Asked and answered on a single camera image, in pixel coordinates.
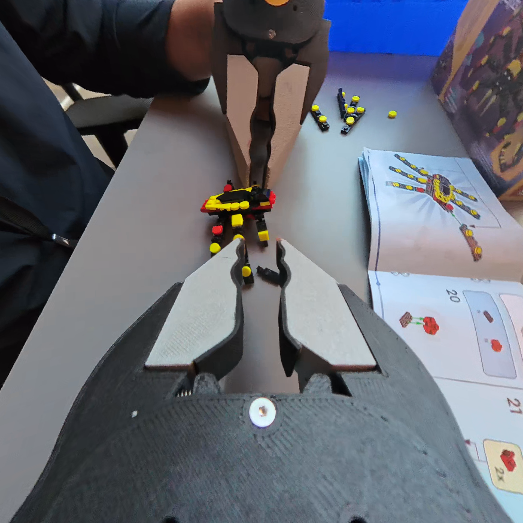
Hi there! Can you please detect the blue plastic bin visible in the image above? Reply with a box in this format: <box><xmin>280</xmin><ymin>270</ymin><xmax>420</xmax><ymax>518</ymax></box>
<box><xmin>322</xmin><ymin>0</ymin><xmax>471</xmax><ymax>56</ymax></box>

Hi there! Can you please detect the lego set box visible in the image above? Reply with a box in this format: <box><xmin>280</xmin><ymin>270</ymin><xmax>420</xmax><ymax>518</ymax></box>
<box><xmin>430</xmin><ymin>0</ymin><xmax>523</xmax><ymax>202</ymax></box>

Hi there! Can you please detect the person's dark blue jacket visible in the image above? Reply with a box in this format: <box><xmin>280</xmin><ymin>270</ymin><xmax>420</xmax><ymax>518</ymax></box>
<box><xmin>0</xmin><ymin>22</ymin><xmax>116</xmax><ymax>387</ymax></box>

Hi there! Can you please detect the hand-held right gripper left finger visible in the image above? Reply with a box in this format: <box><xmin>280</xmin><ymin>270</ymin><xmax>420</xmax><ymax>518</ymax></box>
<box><xmin>144</xmin><ymin>238</ymin><xmax>247</xmax><ymax>381</ymax></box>

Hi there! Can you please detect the person's left forearm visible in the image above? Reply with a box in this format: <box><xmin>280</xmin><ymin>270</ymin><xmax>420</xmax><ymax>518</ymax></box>
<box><xmin>0</xmin><ymin>0</ymin><xmax>212</xmax><ymax>99</ymax></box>

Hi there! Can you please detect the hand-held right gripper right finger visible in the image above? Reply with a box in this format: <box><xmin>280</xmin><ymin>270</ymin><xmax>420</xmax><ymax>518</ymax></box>
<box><xmin>276</xmin><ymin>238</ymin><xmax>377</xmax><ymax>394</ymax></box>

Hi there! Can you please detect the yellow red black lego spider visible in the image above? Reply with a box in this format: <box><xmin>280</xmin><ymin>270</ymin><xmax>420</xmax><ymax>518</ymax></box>
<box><xmin>199</xmin><ymin>179</ymin><xmax>277</xmax><ymax>286</ymax></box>

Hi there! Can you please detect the black strap with clip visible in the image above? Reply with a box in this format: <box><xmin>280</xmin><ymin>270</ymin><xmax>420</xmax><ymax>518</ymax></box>
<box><xmin>0</xmin><ymin>197</ymin><xmax>79</xmax><ymax>251</ymax></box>

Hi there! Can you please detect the lego instruction booklet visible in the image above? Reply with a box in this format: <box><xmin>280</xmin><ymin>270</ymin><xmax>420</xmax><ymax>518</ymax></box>
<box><xmin>358</xmin><ymin>147</ymin><xmax>523</xmax><ymax>523</ymax></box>

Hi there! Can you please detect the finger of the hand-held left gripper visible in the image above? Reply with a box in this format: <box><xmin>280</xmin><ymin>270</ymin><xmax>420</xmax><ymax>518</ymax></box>
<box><xmin>263</xmin><ymin>63</ymin><xmax>312</xmax><ymax>186</ymax></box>
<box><xmin>226</xmin><ymin>54</ymin><xmax>263</xmax><ymax>188</ymax></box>

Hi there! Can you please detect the person's left hand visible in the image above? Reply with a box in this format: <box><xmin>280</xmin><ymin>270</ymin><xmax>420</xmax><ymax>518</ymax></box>
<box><xmin>165</xmin><ymin>0</ymin><xmax>217</xmax><ymax>81</ymax></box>

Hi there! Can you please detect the black grey chair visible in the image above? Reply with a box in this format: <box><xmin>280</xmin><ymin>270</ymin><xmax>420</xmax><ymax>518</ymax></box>
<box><xmin>60</xmin><ymin>82</ymin><xmax>154</xmax><ymax>169</ymax></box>

